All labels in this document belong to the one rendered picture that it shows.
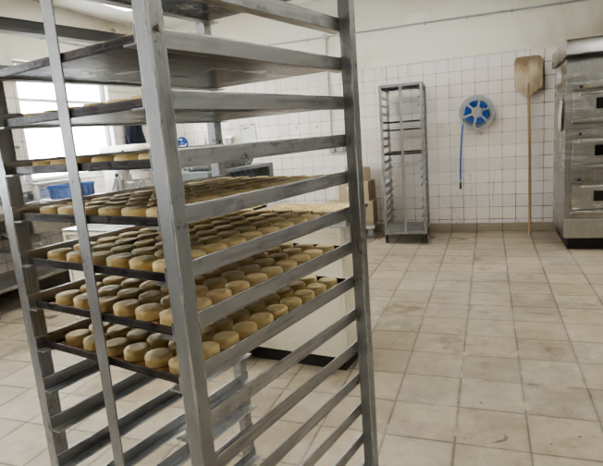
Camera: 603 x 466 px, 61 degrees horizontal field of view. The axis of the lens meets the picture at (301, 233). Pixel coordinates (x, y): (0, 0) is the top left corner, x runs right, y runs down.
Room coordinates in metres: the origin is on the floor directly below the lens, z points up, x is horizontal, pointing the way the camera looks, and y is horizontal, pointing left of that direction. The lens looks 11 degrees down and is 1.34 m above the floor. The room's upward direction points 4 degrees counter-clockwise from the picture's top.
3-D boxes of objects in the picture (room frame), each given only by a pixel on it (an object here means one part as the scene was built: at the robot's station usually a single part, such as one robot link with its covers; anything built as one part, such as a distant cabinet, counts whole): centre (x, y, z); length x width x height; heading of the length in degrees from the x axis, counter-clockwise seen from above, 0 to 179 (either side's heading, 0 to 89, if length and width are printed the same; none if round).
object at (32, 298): (1.26, 0.38, 1.05); 0.64 x 0.03 x 0.03; 146
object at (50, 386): (1.26, 0.38, 0.87); 0.64 x 0.03 x 0.03; 146
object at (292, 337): (3.01, 0.02, 0.45); 0.70 x 0.34 x 0.90; 62
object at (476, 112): (6.21, -2.18, 1.10); 0.41 x 0.17 x 1.10; 70
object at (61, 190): (5.59, 2.44, 0.95); 0.40 x 0.30 x 0.14; 162
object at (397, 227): (6.15, -1.31, 0.93); 0.64 x 0.51 x 1.78; 162
